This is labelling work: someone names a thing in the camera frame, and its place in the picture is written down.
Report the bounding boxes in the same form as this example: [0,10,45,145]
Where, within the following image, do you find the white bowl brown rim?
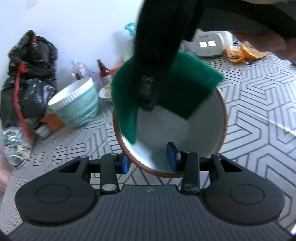
[113,89,227,178]

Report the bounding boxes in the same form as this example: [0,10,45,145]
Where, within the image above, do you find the green scouring pad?
[111,51,223,144]

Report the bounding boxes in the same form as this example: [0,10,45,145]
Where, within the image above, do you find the white ribbed bowl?
[48,77,94,111]

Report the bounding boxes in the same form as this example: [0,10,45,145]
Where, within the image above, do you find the teal spray bottle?
[124,22,137,38]

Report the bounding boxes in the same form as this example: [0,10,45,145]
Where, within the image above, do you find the white electric appliance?
[191,31,233,57]

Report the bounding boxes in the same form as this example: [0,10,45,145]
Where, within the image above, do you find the orange lid jar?
[110,64,122,76]

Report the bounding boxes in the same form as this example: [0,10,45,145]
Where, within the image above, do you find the teal colander basket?
[49,85,99,127]

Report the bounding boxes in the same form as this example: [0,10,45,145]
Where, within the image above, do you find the cartoon printed plate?
[98,83,112,102]

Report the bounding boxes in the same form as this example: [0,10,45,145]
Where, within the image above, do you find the brown glass bottle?
[97,59,111,78]

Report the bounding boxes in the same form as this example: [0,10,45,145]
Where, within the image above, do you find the small white black jar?
[34,121,52,139]

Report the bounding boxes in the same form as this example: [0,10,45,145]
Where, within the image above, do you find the orange peels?
[223,43,270,64]

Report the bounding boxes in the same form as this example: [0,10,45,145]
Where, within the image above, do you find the crumpled wrappers pile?
[3,126,34,167]

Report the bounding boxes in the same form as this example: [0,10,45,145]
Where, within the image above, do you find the pink bag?
[0,151,13,193]

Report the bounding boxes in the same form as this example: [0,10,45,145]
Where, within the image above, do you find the black garbage bag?
[1,30,58,128]

